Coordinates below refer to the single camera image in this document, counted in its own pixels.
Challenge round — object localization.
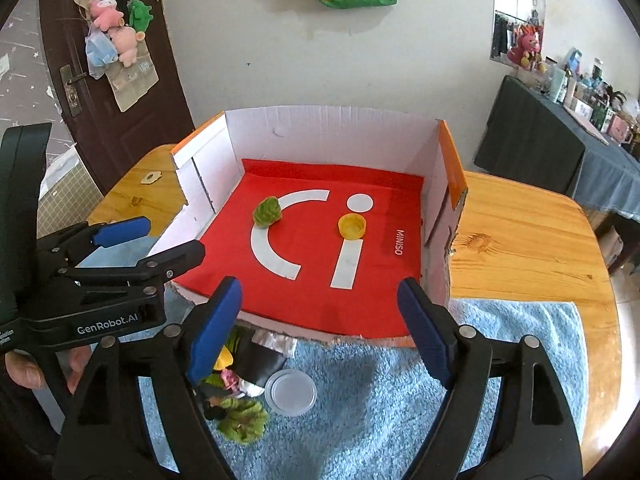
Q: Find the orange white cardboard box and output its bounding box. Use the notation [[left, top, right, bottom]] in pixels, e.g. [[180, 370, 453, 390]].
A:
[[155, 105, 468, 342]]

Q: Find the light blue towel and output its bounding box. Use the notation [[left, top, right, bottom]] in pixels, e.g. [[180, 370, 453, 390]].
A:
[[74, 234, 591, 480]]

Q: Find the black haired boy figurine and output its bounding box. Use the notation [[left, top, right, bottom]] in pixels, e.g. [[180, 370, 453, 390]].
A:
[[198, 385, 229, 420]]

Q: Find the dark cloth side table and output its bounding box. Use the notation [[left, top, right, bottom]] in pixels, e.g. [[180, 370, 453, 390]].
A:
[[474, 76, 639, 221]]

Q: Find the yellow plastic lid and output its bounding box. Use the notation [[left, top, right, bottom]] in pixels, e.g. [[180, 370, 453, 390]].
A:
[[337, 212, 367, 240]]

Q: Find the green pipe cleaner ball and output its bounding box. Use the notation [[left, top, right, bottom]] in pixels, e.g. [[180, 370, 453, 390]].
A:
[[252, 196, 282, 229], [217, 398, 269, 445]]

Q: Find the red Miniso bag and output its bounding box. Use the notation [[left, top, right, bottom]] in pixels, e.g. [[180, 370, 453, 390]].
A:
[[177, 159, 424, 339]]

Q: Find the left hand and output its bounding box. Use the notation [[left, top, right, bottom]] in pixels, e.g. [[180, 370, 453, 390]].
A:
[[3, 343, 94, 396]]

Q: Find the wooden flower coaster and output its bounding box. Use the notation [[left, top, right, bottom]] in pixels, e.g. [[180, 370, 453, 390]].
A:
[[140, 171, 162, 185]]

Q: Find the dark wooden door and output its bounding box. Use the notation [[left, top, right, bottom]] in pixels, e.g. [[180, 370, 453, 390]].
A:
[[39, 0, 194, 192]]

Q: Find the pink dragon plush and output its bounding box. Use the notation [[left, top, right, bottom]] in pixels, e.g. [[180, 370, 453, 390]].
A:
[[506, 26, 541, 70]]

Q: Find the pink plush toys bunch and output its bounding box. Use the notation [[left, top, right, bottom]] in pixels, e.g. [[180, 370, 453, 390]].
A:
[[75, 0, 154, 79]]

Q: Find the clutter of bottles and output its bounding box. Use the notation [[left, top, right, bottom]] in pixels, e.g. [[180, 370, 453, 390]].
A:
[[556, 48, 639, 153]]

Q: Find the yellow pink fuzzy toy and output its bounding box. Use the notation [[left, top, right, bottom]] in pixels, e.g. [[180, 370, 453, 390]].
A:
[[203, 346, 240, 392]]

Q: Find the wall mirror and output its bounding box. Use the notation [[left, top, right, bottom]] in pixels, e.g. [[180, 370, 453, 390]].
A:
[[490, 0, 546, 66]]

